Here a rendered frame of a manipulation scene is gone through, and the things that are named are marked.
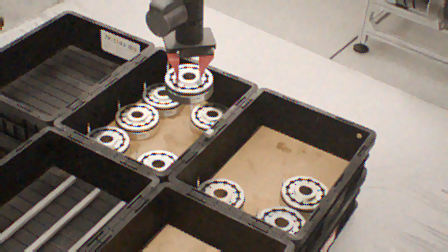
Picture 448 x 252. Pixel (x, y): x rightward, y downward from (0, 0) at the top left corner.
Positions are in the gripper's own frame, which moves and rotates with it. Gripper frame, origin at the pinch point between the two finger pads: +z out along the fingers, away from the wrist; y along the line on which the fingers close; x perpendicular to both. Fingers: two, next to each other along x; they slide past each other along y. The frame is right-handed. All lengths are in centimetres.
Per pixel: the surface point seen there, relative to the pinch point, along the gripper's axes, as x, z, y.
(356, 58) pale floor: 148, 113, 115
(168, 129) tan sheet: 7.5, 21.4, -3.4
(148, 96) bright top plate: 17.6, 18.8, -6.6
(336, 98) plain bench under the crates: 30, 37, 50
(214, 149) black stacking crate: -8.9, 14.3, 4.0
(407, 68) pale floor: 136, 113, 137
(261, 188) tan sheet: -15.8, 21.2, 13.2
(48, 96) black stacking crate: 25.1, 21.3, -30.6
